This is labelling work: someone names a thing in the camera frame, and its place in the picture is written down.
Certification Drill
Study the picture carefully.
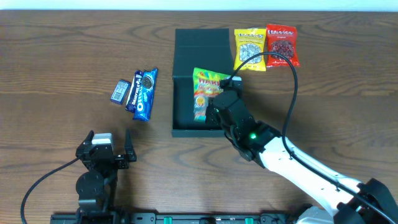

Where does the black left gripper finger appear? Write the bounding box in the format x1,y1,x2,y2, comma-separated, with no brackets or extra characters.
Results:
83,130,95,146
124,129,137,162

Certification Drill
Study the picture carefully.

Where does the Haribo worms candy bag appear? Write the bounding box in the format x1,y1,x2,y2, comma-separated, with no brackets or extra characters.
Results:
192,67,229,122

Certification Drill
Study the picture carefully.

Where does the blue Oreo cookie pack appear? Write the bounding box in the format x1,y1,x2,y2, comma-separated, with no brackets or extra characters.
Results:
133,68,158,121

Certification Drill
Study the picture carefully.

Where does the small blue candy box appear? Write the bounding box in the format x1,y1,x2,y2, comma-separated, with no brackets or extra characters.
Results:
110,80,131,105

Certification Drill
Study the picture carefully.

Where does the yellow Hacks candy bag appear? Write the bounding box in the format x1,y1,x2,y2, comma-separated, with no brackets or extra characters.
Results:
234,28,267,72

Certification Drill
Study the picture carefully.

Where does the red Hacks candy bag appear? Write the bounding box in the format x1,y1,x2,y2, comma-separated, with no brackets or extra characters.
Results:
266,24,300,67

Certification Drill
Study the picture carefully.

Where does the Dairy Milk chocolate bar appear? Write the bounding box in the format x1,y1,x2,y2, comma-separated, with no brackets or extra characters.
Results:
125,70,144,113

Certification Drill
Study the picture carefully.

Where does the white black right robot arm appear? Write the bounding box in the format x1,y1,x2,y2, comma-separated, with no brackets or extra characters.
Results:
206,91,397,223

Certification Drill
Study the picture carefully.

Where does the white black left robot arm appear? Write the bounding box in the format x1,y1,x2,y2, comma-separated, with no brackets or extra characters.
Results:
75,129,137,223

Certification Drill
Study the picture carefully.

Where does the dark green gift box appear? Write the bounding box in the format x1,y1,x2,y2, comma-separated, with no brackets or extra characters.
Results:
171,28,234,138

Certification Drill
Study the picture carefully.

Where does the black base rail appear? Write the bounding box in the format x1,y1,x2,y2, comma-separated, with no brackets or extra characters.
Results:
50,213,295,224

